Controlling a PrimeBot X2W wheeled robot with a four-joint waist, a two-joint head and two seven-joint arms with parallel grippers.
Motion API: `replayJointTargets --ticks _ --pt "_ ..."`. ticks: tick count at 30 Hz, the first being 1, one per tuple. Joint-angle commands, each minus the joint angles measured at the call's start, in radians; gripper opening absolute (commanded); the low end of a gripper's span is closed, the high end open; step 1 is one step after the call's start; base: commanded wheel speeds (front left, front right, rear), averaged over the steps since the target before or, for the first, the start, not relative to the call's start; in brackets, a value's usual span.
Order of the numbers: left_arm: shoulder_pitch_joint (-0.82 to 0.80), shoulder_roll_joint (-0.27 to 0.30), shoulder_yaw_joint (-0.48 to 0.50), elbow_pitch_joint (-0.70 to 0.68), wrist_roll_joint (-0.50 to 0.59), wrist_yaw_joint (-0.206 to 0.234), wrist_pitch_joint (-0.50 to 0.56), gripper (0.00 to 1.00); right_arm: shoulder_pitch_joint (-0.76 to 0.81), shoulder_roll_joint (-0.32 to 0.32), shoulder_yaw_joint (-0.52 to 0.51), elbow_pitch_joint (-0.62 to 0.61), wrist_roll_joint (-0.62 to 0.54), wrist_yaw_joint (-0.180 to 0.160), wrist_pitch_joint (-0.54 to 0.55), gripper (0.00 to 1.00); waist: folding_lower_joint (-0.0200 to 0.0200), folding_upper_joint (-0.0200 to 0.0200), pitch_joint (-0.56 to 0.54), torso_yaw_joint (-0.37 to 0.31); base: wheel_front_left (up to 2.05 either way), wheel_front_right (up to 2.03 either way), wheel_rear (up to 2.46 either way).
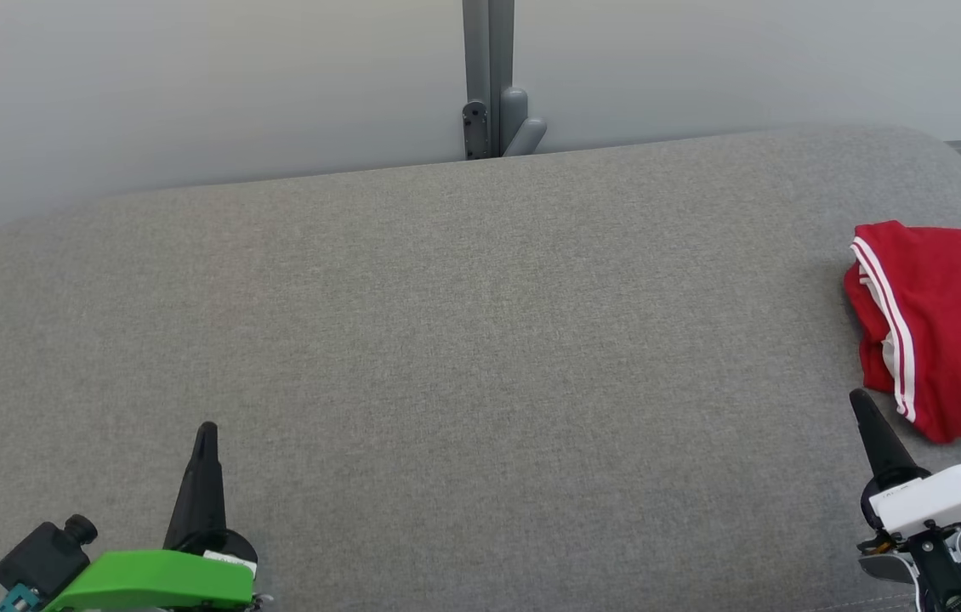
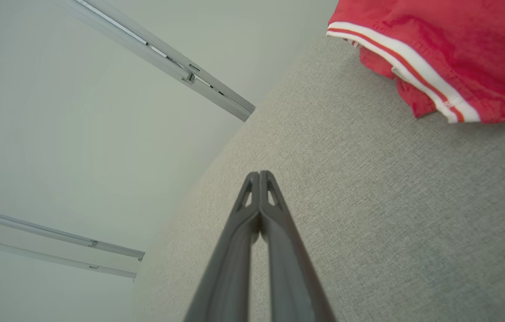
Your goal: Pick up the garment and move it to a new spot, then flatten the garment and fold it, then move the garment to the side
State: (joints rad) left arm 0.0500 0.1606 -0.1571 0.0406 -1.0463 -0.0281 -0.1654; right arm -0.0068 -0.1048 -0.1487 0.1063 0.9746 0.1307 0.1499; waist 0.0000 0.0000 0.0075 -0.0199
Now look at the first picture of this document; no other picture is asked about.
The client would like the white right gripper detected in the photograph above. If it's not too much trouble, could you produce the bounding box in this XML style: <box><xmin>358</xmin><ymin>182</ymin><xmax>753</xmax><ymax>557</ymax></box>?
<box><xmin>849</xmin><ymin>389</ymin><xmax>961</xmax><ymax>541</ymax></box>

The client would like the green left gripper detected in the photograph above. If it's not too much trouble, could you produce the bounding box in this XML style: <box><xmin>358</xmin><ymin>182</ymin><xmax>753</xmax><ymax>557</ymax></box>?
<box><xmin>43</xmin><ymin>422</ymin><xmax>269</xmax><ymax>612</ymax></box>

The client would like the red and white basketball jersey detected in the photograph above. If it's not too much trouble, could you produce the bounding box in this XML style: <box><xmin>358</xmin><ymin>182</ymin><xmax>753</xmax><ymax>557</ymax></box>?
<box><xmin>844</xmin><ymin>221</ymin><xmax>961</xmax><ymax>445</ymax></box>

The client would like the left arm cable teal plug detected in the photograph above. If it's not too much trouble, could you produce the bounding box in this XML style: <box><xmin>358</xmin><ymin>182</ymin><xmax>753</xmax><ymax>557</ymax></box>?
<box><xmin>0</xmin><ymin>582</ymin><xmax>43</xmax><ymax>612</ymax></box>

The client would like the grey metal wall post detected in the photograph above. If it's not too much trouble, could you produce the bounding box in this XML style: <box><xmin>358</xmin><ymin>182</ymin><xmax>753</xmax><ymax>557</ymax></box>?
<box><xmin>461</xmin><ymin>0</ymin><xmax>548</xmax><ymax>161</ymax></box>

